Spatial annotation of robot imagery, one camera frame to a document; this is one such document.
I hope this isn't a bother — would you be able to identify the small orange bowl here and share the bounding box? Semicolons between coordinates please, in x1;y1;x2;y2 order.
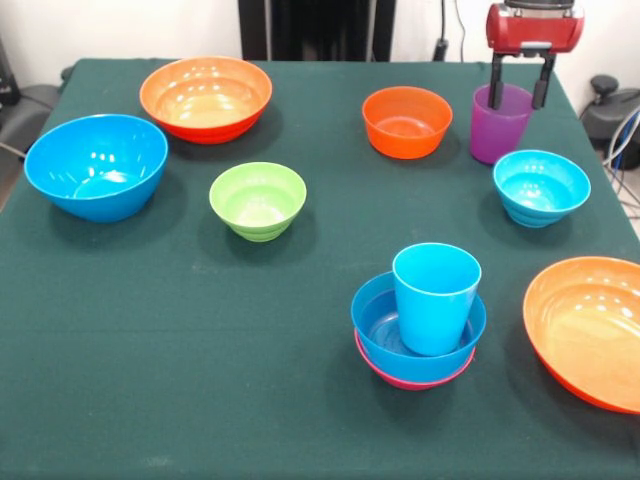
361;86;454;160

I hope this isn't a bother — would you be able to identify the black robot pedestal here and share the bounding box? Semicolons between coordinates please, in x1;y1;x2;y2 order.
237;0;396;63

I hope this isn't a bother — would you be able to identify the dark grey pedestal foot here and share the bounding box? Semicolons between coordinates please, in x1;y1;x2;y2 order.
579;74;640;154

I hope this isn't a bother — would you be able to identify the large blue bowl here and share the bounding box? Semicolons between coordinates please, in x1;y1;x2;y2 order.
23;113;170;224

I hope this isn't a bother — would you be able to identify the blue cup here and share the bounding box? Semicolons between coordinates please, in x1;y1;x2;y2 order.
391;242;483;357

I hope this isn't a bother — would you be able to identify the black cable with plug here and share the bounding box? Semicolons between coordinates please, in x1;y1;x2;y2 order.
432;0;469;62

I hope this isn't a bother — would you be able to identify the light blue ribbed bowl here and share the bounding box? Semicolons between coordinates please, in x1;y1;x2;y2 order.
492;150;592;229

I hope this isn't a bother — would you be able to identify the medium blue bowl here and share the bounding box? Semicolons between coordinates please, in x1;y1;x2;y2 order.
350;271;488;385

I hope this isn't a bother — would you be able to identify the green ribbed bowl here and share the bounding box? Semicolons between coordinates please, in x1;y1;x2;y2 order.
208;161;308;244

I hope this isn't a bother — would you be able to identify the pink bowl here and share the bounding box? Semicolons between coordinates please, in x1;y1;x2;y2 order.
354;329;477;392

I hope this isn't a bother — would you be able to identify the purple cup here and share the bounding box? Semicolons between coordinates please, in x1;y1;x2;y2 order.
469;83;536;166

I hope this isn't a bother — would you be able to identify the floor cable bundle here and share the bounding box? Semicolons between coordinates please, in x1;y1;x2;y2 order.
602;107;640;221

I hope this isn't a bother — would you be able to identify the dark green tablecloth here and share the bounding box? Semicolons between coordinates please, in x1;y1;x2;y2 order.
0;58;640;480

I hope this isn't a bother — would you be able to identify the large orange bowl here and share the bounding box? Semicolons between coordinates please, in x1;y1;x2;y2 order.
522;256;640;415
139;55;274;146

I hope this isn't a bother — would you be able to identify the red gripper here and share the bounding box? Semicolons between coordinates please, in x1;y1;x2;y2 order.
486;2;585;111

